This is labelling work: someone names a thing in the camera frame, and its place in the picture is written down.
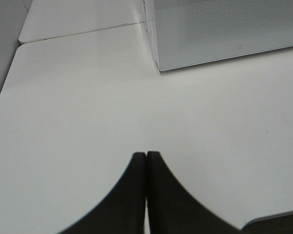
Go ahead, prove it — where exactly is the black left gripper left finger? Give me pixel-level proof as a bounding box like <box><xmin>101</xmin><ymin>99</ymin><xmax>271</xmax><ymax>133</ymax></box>
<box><xmin>61</xmin><ymin>152</ymin><xmax>147</xmax><ymax>234</ymax></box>

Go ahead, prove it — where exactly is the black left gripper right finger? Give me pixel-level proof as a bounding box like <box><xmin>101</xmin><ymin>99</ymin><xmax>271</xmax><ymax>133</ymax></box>
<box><xmin>146</xmin><ymin>151</ymin><xmax>240</xmax><ymax>234</ymax></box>

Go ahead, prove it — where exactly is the white microwave door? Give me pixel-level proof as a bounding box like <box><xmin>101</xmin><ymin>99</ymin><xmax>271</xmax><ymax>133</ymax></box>
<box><xmin>154</xmin><ymin>0</ymin><xmax>293</xmax><ymax>71</ymax></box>

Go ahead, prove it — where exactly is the white microwave oven body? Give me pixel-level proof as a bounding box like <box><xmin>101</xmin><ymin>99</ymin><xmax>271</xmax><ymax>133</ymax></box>
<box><xmin>142</xmin><ymin>0</ymin><xmax>160</xmax><ymax>70</ymax></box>

